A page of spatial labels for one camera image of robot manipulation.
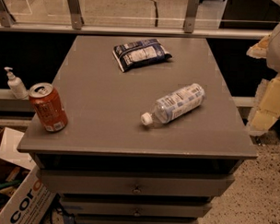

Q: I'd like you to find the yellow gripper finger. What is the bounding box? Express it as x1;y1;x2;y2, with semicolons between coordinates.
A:
246;34;271;59
246;74;280;136

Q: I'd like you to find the red coke can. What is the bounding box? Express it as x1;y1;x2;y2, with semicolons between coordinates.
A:
29;83;68;132

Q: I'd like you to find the clear plastic water bottle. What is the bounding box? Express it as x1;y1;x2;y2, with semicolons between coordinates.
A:
141;84;205;126

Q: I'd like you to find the grey drawer cabinet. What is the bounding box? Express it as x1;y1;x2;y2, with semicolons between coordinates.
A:
19;36;257;224

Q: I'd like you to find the blue white chip bag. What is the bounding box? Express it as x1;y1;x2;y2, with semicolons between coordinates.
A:
112;39;172;72

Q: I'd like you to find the top drawer knob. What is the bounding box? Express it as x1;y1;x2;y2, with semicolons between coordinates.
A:
132;184;142;195

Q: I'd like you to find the drawer knob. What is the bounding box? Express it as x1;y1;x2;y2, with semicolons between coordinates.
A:
132;184;142;195
133;208;141;218

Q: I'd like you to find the middle drawer knob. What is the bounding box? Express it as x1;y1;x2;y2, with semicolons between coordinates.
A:
133;208;141;218

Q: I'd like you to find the white pump sanitizer bottle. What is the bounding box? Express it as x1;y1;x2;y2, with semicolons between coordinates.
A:
4;66;29;100

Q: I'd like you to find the white corona cardboard box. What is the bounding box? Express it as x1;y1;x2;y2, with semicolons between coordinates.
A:
0;127;55;224

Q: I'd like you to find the metal railing frame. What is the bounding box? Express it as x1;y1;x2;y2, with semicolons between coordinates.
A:
0;0;280;39

